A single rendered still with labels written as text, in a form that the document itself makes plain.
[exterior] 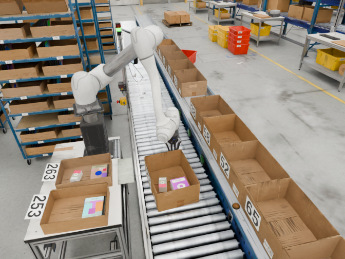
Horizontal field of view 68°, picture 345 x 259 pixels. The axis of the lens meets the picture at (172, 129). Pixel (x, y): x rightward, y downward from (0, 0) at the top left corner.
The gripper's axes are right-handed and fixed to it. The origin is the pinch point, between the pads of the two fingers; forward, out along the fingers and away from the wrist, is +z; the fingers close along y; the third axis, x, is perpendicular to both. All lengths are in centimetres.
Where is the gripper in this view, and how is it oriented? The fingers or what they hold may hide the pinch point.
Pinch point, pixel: (173, 155)
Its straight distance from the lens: 200.2
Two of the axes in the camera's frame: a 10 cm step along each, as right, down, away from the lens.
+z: 0.3, 8.4, 5.4
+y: -9.8, 1.3, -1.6
